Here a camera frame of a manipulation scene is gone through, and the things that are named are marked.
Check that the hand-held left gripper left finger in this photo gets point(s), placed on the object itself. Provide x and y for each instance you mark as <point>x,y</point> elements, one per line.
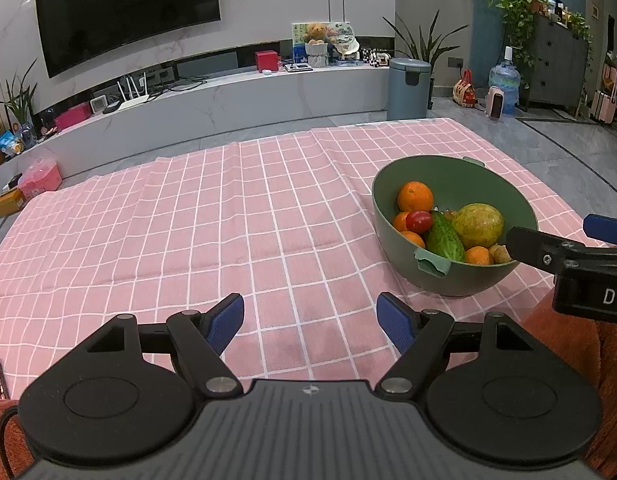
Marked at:
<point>226,322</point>

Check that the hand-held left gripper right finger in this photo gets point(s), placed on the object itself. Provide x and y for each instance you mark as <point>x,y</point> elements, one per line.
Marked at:
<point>394,322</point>

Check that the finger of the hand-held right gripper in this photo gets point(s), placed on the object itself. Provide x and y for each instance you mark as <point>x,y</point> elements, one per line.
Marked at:
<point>533,247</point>
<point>605,228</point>

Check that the green plastic bowl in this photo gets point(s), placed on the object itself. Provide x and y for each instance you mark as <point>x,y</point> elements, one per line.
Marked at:
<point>468,280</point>

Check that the orange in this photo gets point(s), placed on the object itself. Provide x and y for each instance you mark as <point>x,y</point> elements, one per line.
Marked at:
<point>413,239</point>
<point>415,196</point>
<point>400,221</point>
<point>478,256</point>

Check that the red tomato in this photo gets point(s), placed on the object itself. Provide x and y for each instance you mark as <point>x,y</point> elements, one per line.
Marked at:
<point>419,220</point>

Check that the yellow-green mango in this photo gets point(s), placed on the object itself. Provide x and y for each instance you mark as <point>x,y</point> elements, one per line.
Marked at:
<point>477,225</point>

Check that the orange clothing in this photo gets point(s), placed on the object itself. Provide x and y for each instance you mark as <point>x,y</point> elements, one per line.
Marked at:
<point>568,350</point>

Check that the green cucumber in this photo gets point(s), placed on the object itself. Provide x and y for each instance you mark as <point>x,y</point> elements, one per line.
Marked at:
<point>445,237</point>

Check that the pink checked tablecloth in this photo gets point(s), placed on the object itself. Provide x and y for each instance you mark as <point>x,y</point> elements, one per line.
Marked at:
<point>188,235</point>

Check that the pink suitcase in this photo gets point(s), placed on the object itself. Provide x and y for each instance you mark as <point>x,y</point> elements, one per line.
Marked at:
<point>604,107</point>

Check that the pink space heater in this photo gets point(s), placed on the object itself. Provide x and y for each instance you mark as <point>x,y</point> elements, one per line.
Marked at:
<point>495,105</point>

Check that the grey cabinet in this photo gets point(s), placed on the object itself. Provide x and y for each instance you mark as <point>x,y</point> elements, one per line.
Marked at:
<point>558,70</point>

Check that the blue water bottle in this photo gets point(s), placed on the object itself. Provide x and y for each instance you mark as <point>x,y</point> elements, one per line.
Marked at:
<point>505,82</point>

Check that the red and white bag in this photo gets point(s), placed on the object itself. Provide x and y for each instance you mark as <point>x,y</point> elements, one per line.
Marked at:
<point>465,91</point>

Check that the grey-blue trash bin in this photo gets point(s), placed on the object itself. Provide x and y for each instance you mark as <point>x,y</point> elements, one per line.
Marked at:
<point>408,90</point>

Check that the white marble TV bench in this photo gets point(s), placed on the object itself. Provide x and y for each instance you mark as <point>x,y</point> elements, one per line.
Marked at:
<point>238,97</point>

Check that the long-leaf potted plant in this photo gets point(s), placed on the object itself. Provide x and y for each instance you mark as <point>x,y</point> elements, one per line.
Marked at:
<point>428,45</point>

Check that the pink plastic box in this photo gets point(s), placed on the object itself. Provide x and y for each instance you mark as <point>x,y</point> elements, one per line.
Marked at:
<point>41,177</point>

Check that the trailing ivy plant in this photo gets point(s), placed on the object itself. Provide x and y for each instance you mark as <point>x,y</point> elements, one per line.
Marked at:
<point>518,10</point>

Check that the small black box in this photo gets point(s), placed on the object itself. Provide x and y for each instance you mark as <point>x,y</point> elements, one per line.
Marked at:
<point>111,107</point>

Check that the white router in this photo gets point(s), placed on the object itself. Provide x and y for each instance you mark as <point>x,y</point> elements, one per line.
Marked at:
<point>133,95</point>

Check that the black and white figurines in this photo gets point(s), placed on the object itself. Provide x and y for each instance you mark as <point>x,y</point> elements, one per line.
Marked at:
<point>376,58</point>

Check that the orange cardboard box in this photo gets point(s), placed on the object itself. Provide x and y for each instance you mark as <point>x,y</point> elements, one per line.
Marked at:
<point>9,205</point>

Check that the small white clock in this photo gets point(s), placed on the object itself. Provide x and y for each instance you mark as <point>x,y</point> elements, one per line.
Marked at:
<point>97,106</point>

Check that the pink storage case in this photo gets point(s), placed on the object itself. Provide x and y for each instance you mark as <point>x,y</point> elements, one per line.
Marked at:
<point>72,116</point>

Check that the red box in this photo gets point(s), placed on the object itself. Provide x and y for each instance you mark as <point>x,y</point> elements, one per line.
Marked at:
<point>267,61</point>

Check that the patterned hat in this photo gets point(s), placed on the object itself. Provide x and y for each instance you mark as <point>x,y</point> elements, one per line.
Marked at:
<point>347,46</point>

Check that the blue snack packet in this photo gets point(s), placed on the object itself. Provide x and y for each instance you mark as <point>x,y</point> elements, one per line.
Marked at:
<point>9,142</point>

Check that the printed picture board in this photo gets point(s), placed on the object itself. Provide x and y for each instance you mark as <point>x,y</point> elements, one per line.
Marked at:
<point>341,30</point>

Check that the brown teddy bear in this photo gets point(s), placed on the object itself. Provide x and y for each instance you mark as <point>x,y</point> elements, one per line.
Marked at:
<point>316,34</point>

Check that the green potted plant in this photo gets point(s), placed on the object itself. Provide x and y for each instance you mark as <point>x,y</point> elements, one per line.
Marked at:
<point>18,95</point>

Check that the black television screen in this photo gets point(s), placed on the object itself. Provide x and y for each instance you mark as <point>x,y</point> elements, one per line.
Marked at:
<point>128,15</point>

